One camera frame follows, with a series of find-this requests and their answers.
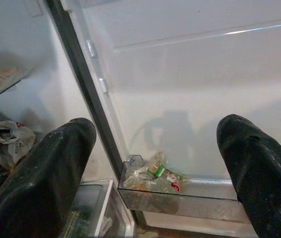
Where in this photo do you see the clear plastic bag with packets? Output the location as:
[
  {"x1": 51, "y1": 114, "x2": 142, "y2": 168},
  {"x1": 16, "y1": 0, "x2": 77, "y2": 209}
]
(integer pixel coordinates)
[{"x1": 123, "y1": 151, "x2": 188, "y2": 193}]

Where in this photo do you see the clear crisper drawer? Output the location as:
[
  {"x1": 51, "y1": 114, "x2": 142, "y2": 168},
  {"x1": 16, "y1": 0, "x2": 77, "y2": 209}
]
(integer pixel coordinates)
[{"x1": 65, "y1": 179, "x2": 134, "y2": 238}]

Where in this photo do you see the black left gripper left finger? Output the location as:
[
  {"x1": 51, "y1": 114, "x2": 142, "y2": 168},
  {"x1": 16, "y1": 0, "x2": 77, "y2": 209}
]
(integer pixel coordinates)
[{"x1": 0, "y1": 117, "x2": 97, "y2": 238}]

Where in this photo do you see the white fridge door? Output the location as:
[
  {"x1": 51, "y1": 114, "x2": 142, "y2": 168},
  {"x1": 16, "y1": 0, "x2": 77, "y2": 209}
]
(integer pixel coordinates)
[{"x1": 45, "y1": 0, "x2": 281, "y2": 238}]

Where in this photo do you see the crumpled newspaper wrap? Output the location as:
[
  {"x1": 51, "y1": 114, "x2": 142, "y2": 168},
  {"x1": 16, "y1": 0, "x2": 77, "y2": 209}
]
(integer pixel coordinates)
[{"x1": 0, "y1": 116, "x2": 36, "y2": 172}]

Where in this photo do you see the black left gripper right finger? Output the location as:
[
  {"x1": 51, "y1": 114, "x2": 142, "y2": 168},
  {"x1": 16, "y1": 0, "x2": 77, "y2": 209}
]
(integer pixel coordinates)
[{"x1": 216, "y1": 114, "x2": 281, "y2": 238}]

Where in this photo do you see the clear fridge door bin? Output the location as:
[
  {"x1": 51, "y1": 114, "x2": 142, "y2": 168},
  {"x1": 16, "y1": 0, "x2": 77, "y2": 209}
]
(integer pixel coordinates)
[{"x1": 117, "y1": 154, "x2": 250, "y2": 224}]

